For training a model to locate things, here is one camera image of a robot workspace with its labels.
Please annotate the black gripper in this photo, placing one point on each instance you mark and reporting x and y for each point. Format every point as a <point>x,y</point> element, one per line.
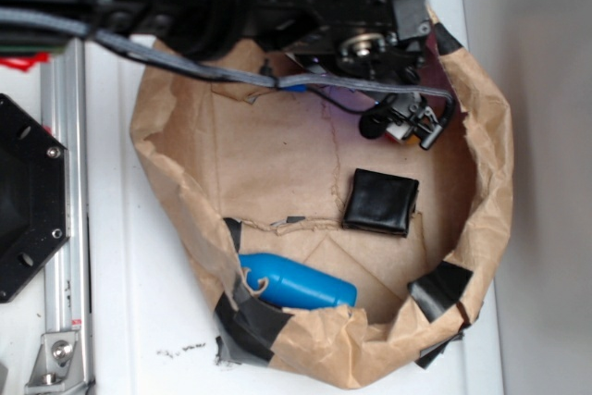
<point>368,39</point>

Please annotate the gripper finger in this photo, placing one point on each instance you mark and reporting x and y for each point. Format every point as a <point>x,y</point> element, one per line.
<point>427,126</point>

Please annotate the yellow rubber duck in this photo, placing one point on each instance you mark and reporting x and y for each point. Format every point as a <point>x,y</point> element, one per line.
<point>411,140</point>

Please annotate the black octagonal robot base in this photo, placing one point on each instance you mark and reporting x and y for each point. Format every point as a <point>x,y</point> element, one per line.
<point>33,198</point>

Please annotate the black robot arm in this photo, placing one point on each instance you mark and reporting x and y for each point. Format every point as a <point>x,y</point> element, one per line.
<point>202,39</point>

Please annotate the black square pouch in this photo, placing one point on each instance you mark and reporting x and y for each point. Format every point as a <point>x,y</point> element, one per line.
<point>381,203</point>

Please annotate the blue plastic bottle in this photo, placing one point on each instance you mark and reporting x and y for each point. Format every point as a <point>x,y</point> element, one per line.
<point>286,283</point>

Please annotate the brown paper bag enclosure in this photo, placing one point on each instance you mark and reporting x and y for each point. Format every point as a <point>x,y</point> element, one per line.
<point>241,169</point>

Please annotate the aluminium extrusion rail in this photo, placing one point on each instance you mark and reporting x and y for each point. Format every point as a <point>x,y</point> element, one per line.
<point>67,287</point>

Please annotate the metal corner bracket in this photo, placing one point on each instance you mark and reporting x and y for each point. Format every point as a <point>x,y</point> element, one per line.
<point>59,366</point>

